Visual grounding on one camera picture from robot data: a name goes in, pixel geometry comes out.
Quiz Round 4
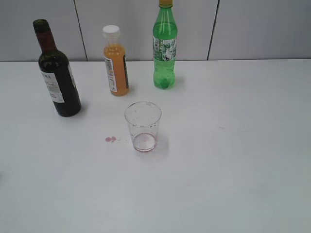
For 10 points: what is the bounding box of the red wine spill stain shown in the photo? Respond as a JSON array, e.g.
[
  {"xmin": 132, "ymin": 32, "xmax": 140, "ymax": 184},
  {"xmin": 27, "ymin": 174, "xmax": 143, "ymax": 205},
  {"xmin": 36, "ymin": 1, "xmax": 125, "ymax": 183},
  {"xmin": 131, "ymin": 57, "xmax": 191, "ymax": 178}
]
[{"xmin": 105, "ymin": 136, "xmax": 116, "ymax": 143}]

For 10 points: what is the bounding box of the green soda bottle yellow cap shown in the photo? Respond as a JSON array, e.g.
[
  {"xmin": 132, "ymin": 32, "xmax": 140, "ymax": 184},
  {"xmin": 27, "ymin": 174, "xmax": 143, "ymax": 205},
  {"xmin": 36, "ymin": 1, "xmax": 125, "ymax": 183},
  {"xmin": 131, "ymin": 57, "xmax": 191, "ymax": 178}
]
[{"xmin": 153, "ymin": 0, "xmax": 178, "ymax": 89}]

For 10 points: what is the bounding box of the transparent plastic cup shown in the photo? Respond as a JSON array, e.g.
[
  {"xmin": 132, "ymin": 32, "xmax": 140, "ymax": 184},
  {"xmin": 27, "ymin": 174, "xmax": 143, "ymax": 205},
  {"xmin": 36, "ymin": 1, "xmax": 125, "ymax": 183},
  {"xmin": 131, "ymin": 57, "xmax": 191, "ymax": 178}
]
[{"xmin": 124, "ymin": 101, "xmax": 162, "ymax": 152}]

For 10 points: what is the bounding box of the orange juice bottle white cap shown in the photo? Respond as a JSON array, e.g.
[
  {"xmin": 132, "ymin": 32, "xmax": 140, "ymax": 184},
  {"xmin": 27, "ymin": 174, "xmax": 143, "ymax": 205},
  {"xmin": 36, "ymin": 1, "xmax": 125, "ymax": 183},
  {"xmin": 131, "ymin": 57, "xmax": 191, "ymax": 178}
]
[{"xmin": 103, "ymin": 25, "xmax": 129, "ymax": 96}]

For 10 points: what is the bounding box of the dark red wine bottle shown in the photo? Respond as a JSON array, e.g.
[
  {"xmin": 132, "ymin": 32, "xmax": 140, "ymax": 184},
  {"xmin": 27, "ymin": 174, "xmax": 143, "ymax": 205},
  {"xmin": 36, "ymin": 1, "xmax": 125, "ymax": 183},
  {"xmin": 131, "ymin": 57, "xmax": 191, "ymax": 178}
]
[{"xmin": 33, "ymin": 19, "xmax": 81, "ymax": 117}]

